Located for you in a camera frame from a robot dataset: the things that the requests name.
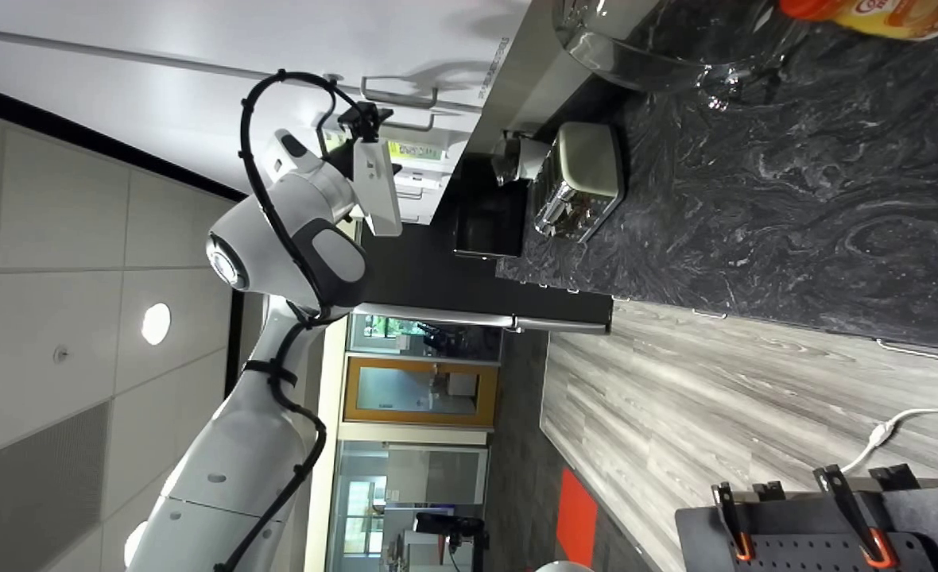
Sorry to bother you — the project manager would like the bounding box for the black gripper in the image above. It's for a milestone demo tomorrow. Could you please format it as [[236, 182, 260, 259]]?
[[340, 102, 391, 142]]

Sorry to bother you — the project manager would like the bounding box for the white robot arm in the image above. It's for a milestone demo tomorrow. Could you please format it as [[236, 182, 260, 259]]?
[[124, 71, 405, 572]]

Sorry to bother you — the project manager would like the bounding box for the white upper cabinet with flyer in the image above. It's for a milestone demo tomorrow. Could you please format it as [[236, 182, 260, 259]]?
[[0, 27, 473, 227]]

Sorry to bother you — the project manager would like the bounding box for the white upper cabinet right neighbour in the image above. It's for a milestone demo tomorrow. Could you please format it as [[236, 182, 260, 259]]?
[[0, 0, 532, 98]]

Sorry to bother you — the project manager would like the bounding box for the green paper flyer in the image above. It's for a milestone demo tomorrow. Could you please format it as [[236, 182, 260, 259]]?
[[387, 137, 454, 174]]

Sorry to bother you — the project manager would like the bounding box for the black coffee machine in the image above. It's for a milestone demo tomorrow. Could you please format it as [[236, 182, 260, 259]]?
[[451, 131, 533, 258]]

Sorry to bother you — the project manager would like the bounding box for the silver toaster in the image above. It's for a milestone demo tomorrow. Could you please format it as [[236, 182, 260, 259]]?
[[533, 119, 622, 240]]

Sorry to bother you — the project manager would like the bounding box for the clear glass container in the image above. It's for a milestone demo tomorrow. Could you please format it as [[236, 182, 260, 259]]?
[[695, 23, 808, 103]]

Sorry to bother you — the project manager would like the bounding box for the black orange clamp left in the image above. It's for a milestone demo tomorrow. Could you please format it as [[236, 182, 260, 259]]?
[[712, 483, 752, 563]]

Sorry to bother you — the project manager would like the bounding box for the black orange clamp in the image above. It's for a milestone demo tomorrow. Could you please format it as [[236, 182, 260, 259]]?
[[712, 483, 752, 563], [814, 462, 895, 572]]

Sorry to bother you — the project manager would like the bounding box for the orange food bag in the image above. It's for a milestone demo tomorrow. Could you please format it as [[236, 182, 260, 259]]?
[[777, 0, 938, 42]]

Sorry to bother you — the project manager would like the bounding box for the black orange clamp right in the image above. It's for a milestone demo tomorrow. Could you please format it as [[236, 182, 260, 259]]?
[[814, 462, 895, 572]]

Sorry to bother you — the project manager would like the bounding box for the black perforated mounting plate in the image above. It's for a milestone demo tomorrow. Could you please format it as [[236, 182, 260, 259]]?
[[674, 489, 938, 572]]

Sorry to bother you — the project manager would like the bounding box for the silver cabinet door handle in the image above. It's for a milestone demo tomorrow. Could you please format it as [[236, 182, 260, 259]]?
[[384, 103, 463, 133]]

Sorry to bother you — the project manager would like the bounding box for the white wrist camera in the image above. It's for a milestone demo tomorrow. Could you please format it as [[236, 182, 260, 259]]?
[[354, 138, 405, 239]]

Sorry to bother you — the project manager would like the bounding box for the silver neighbour cabinet handle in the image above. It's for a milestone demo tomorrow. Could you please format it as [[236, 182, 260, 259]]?
[[360, 72, 484, 107]]

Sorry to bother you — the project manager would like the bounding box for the white cable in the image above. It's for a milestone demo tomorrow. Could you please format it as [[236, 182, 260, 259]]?
[[840, 383, 938, 475]]

